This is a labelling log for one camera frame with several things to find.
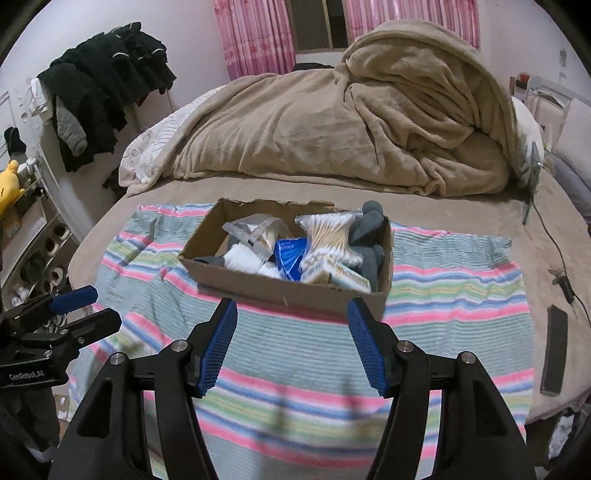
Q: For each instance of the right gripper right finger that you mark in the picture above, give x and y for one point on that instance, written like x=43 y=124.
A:
x=478 y=437

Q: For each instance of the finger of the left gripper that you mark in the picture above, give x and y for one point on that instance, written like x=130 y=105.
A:
x=74 y=299
x=92 y=328

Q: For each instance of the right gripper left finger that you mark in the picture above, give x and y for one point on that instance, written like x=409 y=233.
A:
x=106 y=438

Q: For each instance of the white and grey sock bundle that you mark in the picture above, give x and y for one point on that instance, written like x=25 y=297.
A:
x=240 y=258

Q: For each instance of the clear plastic snack bag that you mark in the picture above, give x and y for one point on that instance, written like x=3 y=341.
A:
x=259 y=232

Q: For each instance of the blue tissue packet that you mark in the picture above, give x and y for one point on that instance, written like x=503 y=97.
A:
x=288 y=254

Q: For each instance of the grey knitted socks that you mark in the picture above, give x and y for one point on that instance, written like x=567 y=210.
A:
x=365 y=238

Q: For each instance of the bag of cotton swabs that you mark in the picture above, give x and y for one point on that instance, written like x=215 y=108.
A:
x=328 y=236

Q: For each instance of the yellow plush toy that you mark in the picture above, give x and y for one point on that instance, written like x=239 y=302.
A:
x=10 y=189

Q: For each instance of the black smartphone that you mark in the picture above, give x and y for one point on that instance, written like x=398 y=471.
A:
x=555 y=352

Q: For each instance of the white floral quilt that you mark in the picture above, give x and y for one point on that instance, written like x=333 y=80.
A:
x=137 y=165

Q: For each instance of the open cardboard box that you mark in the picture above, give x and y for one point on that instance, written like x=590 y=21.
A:
x=210 y=240

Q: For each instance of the beige bed sheet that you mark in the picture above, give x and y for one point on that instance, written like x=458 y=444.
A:
x=555 y=236

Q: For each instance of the black clothes pile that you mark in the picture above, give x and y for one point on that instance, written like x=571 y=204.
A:
x=91 y=84

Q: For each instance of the tablet leaning on blanket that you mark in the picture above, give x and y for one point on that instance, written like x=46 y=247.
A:
x=535 y=169

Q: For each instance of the white pillow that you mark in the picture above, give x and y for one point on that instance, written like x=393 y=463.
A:
x=573 y=143

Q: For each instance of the pink curtain left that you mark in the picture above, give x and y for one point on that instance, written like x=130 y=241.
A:
x=256 y=37

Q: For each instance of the pink curtain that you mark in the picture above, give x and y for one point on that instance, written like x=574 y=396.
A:
x=459 y=16
x=256 y=37

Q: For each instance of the beige fleece blanket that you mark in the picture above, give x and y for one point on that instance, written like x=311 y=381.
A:
x=411 y=107

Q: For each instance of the dark window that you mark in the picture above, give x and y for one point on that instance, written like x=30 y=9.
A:
x=318 y=25

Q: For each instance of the pink curtain right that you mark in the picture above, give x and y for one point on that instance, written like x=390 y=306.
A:
x=459 y=16

